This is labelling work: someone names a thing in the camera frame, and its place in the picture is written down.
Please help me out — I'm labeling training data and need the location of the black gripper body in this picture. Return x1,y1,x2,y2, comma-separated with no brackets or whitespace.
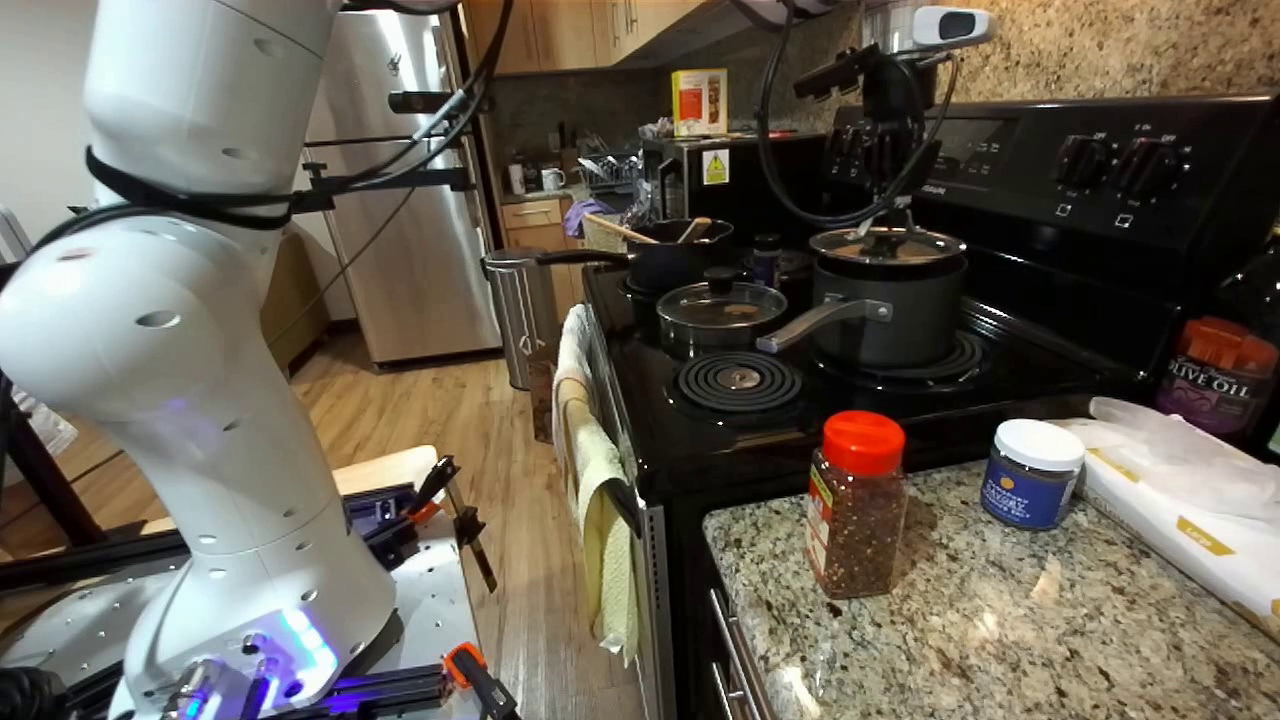
837,57,932,194

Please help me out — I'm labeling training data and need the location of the glass lid with metal handle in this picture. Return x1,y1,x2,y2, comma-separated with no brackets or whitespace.
808,220,970,278

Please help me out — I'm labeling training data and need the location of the glass lid with black knob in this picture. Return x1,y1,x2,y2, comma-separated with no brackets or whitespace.
650,270,790,336

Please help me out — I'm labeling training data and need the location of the small black pot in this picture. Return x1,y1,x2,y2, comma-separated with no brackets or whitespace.
650,274,790,364

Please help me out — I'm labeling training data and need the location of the black pot holding spoons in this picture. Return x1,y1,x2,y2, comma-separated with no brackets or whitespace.
532,211,741,302

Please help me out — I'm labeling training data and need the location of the wooden spoon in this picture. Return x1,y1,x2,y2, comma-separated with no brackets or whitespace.
671,211,719,251

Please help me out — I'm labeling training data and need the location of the yellow orange poster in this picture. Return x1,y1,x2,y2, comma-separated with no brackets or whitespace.
666,64,730,141

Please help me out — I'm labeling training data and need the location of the black electric stove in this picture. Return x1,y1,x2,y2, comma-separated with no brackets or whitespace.
550,93,1280,720

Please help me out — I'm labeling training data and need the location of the coil burner element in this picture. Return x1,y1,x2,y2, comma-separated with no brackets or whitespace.
671,350,808,418

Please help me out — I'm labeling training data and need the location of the white jar blue label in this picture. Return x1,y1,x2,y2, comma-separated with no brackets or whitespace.
976,418,1087,536

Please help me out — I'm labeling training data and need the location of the red-capped spice jar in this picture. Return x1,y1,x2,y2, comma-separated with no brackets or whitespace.
798,407,910,605

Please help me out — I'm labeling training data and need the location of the brown wooden upper cabinet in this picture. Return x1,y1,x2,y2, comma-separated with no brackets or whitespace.
454,0,753,82

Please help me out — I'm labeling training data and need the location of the dark olive oil bottle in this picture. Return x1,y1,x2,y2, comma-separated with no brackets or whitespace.
1153,234,1280,445

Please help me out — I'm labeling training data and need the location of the pale yellow dish towel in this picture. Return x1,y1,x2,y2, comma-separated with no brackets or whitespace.
546,302,642,660

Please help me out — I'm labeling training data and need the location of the stainless steel refrigerator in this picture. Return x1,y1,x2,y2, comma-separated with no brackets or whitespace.
307,9,503,368

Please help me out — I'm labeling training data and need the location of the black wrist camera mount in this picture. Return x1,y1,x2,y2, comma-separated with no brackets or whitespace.
790,44,890,106

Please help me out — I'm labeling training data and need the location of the large black pot silver handle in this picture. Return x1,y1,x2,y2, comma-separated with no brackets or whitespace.
755,225,970,375

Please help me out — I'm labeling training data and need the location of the black gripper cable bundle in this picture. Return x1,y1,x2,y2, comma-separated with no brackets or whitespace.
753,0,969,234

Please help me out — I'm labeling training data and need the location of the wooden utensil handle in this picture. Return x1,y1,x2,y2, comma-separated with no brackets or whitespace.
579,211,671,255

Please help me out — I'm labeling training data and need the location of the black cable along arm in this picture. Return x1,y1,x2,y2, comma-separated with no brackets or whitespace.
25,0,520,255

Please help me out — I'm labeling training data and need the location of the silver drawer handle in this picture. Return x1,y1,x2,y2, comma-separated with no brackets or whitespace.
705,585,774,720

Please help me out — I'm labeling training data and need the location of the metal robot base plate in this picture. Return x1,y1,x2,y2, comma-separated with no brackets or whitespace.
0,533,486,720

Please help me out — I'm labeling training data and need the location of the orange-handled black clamp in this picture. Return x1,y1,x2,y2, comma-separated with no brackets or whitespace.
442,638,528,720

